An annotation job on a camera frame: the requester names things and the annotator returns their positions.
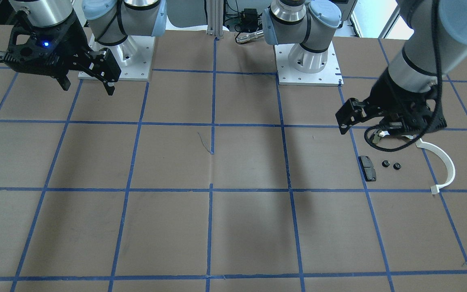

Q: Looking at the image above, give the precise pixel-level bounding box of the dark curved brake shoe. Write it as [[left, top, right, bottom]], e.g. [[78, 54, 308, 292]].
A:
[[365, 128, 417, 148]]

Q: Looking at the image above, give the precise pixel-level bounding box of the loose thin thread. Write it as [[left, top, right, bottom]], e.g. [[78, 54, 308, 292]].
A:
[[197, 132, 213, 155]]

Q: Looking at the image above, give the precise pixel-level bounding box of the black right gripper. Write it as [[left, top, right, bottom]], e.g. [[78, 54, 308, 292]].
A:
[[0, 11, 122, 96]]

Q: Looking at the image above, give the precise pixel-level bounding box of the white curved plastic part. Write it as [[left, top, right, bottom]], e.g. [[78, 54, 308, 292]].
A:
[[415, 137, 456, 195]]

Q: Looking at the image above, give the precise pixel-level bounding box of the black brake pad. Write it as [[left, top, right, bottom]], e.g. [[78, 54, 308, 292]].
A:
[[358, 155, 377, 182]]

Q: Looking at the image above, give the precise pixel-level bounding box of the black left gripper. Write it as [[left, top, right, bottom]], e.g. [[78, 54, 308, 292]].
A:
[[336, 69, 447, 135]]

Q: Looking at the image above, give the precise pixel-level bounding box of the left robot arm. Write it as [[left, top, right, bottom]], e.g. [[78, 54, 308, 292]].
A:
[[261, 0, 467, 136]]

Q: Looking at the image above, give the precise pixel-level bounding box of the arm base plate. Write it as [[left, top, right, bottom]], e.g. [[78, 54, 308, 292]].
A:
[[274, 42, 344, 86], [109, 36, 157, 82]]

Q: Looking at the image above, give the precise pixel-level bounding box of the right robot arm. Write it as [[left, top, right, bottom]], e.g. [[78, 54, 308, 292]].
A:
[[0, 0, 167, 95]]

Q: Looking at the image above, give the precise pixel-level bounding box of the aluminium frame post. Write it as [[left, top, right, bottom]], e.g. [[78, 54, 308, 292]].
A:
[[205, 0, 224, 39]]

